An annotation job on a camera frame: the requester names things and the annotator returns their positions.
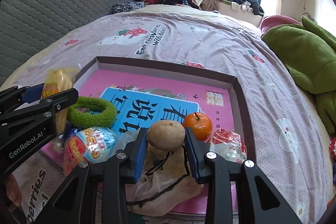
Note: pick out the pink pillow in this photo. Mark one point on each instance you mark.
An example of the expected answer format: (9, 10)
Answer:
(269, 22)

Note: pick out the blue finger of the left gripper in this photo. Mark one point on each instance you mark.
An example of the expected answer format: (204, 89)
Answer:
(32, 93)

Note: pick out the person's hand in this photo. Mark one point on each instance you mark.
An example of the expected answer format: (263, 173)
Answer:
(13, 192)

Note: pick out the large orange tangerine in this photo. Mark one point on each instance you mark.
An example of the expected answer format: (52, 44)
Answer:
(200, 123)

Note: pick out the grey quilted headboard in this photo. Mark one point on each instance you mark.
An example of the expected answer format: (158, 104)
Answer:
(30, 26)

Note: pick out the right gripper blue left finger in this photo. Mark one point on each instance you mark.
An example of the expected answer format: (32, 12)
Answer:
(135, 151)

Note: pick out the green blanket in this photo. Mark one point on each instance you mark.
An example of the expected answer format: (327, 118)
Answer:
(308, 52)

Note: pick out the red blue egg toy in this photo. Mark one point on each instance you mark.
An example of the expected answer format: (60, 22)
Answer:
(94, 145)

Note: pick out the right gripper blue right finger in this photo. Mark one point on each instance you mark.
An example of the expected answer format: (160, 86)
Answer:
(196, 152)

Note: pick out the dark patterned cloth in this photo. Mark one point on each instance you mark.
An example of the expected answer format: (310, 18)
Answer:
(126, 7)

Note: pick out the red blue candy wrappers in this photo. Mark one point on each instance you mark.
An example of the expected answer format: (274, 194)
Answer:
(332, 151)

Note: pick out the brown walnut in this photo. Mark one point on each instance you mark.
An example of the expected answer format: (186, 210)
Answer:
(166, 135)

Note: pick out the blue snack wrapper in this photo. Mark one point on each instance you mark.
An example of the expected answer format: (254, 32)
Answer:
(69, 131)

